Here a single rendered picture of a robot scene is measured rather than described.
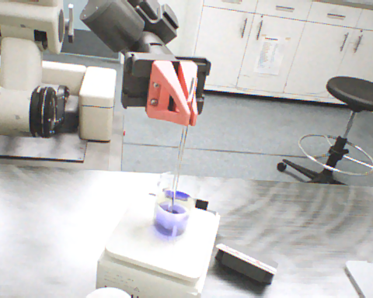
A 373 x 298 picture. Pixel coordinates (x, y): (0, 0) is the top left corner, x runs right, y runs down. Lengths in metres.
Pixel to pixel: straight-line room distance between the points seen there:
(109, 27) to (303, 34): 2.70
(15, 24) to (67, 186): 0.68
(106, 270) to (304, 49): 2.83
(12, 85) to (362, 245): 1.03
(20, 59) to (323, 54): 2.48
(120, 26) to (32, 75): 0.81
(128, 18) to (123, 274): 0.31
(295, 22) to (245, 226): 2.51
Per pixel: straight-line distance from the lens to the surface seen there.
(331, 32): 3.21
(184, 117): 0.37
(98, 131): 1.51
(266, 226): 0.68
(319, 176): 2.15
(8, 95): 1.25
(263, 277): 0.57
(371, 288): 0.65
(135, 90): 0.44
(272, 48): 3.06
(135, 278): 0.47
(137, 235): 0.48
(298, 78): 3.24
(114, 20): 0.47
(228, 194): 0.72
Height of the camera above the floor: 1.18
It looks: 31 degrees down
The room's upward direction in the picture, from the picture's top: 11 degrees clockwise
